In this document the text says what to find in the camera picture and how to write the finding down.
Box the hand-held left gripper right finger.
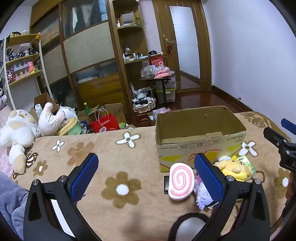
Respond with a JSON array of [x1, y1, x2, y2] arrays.
[[194, 152, 271, 241]]

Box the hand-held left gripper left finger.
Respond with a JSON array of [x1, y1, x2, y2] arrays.
[[23, 152, 102, 241]]

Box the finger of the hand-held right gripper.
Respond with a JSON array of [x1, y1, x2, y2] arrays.
[[281, 118, 296, 135], [263, 126, 292, 149]]

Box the purple-haired plush doll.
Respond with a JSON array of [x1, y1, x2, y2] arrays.
[[192, 169, 219, 210]]

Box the yellow dog plush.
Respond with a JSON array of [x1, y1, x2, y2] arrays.
[[213, 155, 253, 181]]

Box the pink swirl plush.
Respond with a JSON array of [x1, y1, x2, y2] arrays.
[[168, 163, 195, 201]]

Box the green tissue pack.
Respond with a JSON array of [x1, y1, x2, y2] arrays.
[[237, 155, 257, 179]]

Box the cardboard box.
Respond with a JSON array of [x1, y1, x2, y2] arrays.
[[154, 106, 247, 173]]

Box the grey round plush black band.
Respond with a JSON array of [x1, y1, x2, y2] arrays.
[[169, 213, 210, 241]]

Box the person's right hand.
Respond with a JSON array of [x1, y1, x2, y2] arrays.
[[285, 173, 295, 200]]

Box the green and yellow toy pot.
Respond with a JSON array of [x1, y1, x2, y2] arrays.
[[57, 117, 83, 136]]

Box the red paper bag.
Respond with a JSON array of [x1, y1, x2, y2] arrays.
[[90, 109, 121, 133]]

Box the white and pink plush toy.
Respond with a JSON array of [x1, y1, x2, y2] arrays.
[[35, 102, 77, 137]]

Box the brown carton with open flaps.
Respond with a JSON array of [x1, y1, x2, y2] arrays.
[[77, 103, 127, 130]]

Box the purple fleece blanket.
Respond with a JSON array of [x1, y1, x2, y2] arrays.
[[0, 171, 29, 240]]

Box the large white bear plush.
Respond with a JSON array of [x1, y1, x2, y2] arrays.
[[0, 109, 44, 175]]

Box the pink bed sheet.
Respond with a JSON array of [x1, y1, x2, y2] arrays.
[[0, 105, 15, 178]]

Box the pink patterned box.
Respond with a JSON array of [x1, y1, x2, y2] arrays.
[[152, 108, 171, 116]]

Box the cardboard carton behind plush toys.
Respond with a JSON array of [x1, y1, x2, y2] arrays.
[[29, 92, 60, 118]]

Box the clear storage bin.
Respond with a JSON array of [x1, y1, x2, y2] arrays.
[[155, 80, 177, 103]]

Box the lace-trimmed wicker basket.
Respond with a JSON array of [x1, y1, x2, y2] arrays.
[[132, 88, 156, 114]]

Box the small dark side table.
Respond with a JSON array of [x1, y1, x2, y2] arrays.
[[138, 74, 176, 105]]

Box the pink packets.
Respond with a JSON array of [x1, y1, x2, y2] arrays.
[[154, 66, 173, 79]]

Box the purple plush toy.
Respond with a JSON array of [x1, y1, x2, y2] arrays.
[[0, 80, 8, 110]]

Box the clear jar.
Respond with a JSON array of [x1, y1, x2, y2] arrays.
[[140, 61, 151, 78]]

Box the red box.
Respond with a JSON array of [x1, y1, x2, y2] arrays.
[[149, 54, 164, 67]]

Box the wooden wardrobe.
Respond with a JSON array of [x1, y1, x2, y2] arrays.
[[30, 0, 153, 116]]

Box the white shelf with figures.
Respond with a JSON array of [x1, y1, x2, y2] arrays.
[[0, 32, 56, 112]]

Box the wooden door with glass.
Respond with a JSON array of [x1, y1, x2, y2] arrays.
[[154, 0, 212, 93]]

